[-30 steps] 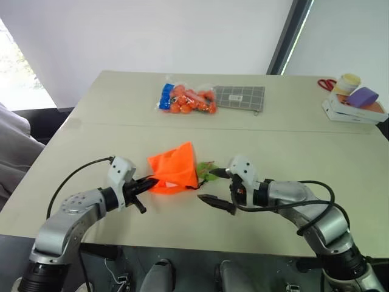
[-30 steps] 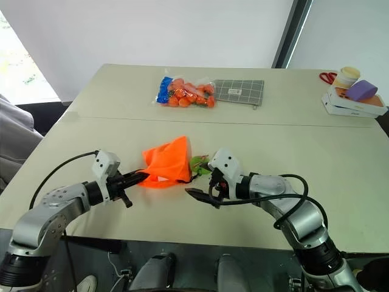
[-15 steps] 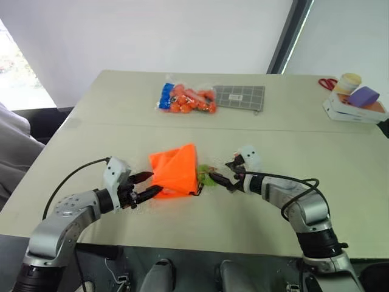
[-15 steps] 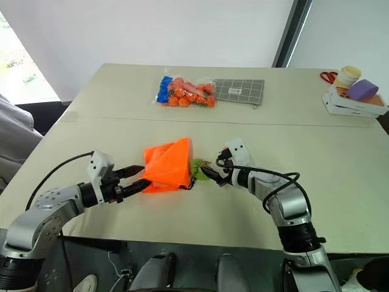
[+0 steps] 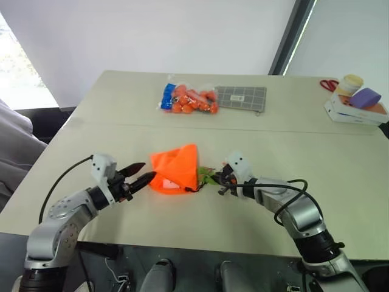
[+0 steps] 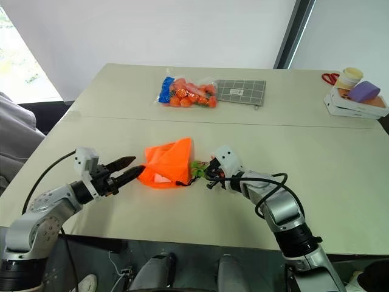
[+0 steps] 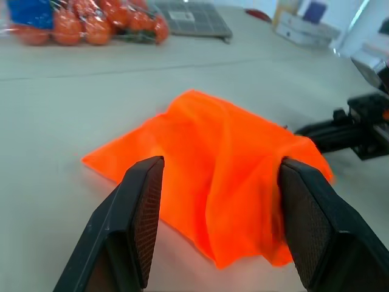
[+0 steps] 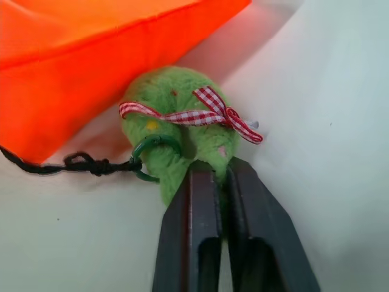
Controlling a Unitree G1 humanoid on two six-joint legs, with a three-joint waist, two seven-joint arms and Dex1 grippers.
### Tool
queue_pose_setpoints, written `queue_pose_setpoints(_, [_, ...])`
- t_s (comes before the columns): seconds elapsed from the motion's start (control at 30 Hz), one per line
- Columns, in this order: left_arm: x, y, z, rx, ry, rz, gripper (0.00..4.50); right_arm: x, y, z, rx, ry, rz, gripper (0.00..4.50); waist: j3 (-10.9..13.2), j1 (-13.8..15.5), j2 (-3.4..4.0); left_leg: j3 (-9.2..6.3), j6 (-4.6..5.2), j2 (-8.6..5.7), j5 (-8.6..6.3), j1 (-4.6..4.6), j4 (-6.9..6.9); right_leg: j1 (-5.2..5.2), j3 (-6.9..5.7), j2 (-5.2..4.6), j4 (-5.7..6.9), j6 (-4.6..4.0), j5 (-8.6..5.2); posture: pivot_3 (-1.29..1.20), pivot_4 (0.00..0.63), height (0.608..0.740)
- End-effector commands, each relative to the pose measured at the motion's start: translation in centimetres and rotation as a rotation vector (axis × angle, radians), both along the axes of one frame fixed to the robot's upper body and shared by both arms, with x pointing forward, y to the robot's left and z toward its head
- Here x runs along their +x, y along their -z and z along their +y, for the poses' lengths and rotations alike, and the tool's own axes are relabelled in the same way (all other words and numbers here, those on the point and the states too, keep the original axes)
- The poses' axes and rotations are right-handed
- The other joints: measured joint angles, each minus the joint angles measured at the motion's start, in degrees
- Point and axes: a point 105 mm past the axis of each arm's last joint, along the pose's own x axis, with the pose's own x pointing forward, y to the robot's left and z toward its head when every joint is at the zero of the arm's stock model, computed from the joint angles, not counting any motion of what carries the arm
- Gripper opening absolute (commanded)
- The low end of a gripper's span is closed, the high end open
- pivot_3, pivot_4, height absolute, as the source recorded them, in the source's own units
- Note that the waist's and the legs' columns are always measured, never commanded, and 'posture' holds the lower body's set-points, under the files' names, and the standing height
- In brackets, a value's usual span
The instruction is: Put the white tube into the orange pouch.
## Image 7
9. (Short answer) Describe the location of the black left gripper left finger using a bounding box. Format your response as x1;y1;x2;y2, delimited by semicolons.
53;155;165;292

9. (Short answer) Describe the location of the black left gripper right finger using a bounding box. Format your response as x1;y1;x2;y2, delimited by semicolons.
278;156;389;292

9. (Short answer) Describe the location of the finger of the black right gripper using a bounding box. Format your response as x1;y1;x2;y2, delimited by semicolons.
309;130;360;153
294;119;356;137

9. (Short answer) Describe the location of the orange fabric pouch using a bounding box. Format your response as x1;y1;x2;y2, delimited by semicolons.
80;88;337;270

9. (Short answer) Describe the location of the white flat box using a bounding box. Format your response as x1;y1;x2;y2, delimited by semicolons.
275;11;340;47

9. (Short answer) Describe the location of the purple box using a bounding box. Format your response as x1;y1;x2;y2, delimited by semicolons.
301;0;328;24

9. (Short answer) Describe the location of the yellow and white carton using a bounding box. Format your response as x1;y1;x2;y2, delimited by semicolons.
271;0;301;30

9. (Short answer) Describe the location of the red flat object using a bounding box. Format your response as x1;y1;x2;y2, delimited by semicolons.
244;9;272;23

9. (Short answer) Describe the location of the net bag of oranges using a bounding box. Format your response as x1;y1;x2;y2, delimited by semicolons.
0;0;170;47

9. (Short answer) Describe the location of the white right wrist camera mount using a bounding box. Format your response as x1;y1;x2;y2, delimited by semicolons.
350;57;389;92

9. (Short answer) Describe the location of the grey wire tray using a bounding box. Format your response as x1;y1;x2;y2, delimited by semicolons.
151;0;234;44

